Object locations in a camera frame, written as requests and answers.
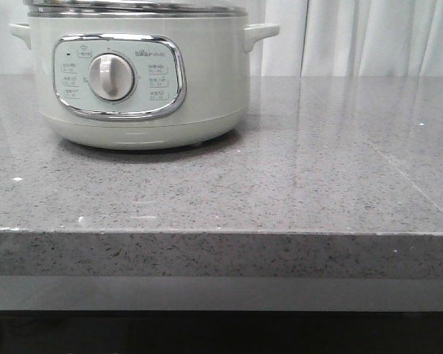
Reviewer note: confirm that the white curtain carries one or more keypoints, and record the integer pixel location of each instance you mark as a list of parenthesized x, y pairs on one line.
[(346, 38)]

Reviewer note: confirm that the pale green electric cooking pot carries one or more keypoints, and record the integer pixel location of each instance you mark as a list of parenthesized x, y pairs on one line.
[(128, 80)]

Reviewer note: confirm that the glass pot lid steel rim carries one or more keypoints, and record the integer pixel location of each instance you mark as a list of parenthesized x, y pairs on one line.
[(169, 7)]

